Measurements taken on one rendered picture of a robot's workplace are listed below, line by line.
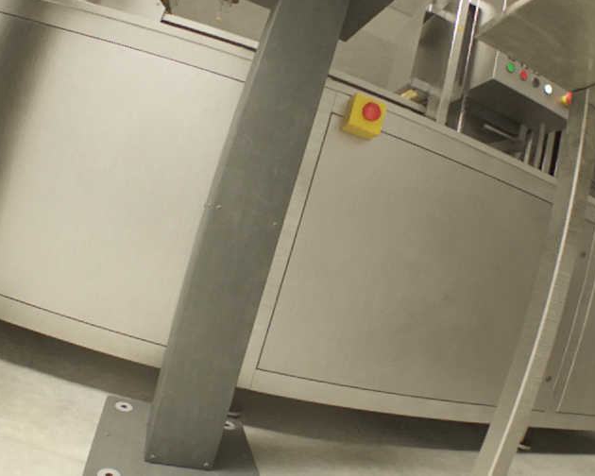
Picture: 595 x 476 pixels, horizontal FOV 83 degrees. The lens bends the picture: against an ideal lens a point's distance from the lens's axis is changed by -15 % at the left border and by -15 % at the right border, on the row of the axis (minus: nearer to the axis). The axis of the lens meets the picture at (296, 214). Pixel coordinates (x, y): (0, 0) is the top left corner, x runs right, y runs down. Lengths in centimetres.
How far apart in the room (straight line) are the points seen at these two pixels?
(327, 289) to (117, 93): 61
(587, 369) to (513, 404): 101
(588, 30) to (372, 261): 64
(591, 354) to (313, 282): 94
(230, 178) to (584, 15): 48
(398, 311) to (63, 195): 77
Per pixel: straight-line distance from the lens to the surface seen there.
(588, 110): 48
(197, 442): 72
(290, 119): 64
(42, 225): 89
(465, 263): 100
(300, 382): 91
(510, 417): 45
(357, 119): 83
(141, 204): 82
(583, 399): 147
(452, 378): 107
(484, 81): 115
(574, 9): 39
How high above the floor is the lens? 45
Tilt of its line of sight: 3 degrees up
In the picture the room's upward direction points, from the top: 16 degrees clockwise
